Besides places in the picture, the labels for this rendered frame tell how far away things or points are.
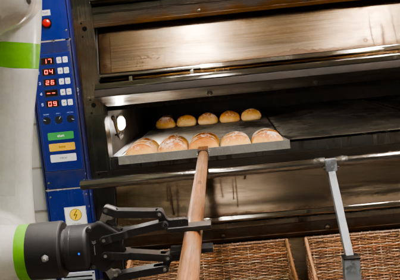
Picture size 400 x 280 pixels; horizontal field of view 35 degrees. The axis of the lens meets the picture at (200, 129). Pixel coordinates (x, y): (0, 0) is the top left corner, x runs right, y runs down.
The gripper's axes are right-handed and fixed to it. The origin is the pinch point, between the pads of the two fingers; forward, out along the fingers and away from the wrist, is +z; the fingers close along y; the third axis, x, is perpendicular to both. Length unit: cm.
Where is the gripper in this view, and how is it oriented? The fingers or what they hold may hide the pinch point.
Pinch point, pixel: (191, 237)
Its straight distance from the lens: 105.6
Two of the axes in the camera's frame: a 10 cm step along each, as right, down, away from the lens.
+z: 10.0, -0.9, -0.3
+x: -0.2, 1.1, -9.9
